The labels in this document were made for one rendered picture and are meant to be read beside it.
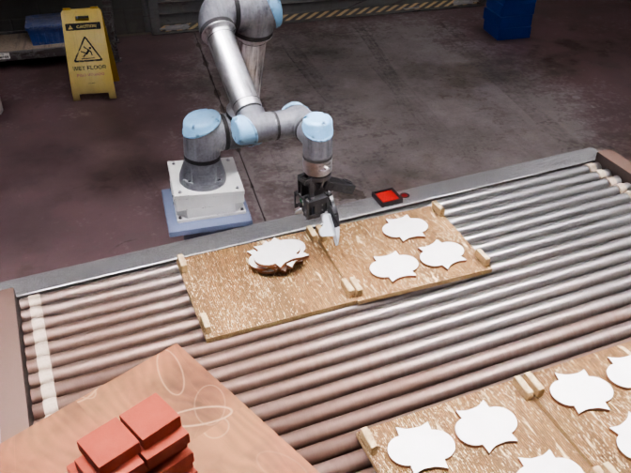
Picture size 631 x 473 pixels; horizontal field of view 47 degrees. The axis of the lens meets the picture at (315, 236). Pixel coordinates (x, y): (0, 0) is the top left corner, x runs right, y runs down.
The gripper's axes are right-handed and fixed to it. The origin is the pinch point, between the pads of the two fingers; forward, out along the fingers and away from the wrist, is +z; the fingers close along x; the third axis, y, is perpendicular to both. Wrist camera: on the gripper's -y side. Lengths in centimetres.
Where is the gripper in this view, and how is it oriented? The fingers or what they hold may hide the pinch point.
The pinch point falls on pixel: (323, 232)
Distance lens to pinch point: 198.4
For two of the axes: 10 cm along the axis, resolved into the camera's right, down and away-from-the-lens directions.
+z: 0.0, 8.1, 5.8
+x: 5.5, 4.9, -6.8
